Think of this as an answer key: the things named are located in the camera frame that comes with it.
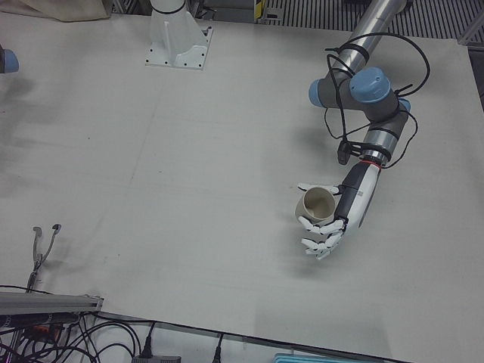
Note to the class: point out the grey power adapter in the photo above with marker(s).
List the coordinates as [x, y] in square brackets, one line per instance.
[157, 359]

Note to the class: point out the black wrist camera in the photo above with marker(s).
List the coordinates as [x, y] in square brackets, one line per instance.
[344, 153]

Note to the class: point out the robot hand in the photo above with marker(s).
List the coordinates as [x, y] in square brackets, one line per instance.
[359, 196]

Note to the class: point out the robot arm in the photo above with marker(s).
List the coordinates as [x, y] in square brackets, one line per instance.
[9, 61]
[368, 34]

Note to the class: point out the black orange power strip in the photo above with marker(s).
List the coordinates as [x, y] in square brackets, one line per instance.
[38, 329]

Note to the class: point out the light blue plastic tray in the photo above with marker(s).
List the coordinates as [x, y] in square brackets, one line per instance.
[298, 359]

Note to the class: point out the aluminium rail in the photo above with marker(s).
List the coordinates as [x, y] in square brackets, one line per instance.
[45, 301]

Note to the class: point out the grey box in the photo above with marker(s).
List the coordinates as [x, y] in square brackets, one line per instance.
[227, 4]

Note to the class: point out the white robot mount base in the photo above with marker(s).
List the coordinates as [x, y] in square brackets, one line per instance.
[170, 38]

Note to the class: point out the metal clamp tool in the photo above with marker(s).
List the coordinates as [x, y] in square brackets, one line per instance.
[38, 260]

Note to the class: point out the ribbed metal grating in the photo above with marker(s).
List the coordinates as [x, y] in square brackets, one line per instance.
[310, 15]

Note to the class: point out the plain beige cup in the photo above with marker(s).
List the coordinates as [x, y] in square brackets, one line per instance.
[317, 206]

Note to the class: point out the aluminium profile post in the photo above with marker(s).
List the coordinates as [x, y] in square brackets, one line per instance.
[472, 32]

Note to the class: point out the beige cloth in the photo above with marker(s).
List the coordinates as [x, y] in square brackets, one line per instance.
[56, 9]

